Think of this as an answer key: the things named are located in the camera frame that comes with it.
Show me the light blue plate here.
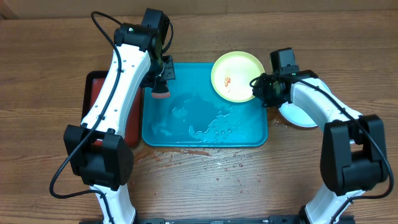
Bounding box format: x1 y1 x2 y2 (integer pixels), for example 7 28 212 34
279 78 335 129

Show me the yellow-green plate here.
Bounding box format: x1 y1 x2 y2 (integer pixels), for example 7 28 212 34
211 51 265 103

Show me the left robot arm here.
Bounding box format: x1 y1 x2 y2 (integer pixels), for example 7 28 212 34
49 22 175 223

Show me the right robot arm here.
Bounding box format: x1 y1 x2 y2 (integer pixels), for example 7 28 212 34
249 70 394 223

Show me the teal plastic tray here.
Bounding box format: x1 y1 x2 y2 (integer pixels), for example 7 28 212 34
142 63 269 147

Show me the black red-lined tray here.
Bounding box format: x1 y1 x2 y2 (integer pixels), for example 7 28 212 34
81 70 143 147

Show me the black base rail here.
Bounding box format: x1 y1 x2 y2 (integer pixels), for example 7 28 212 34
79 214 356 224

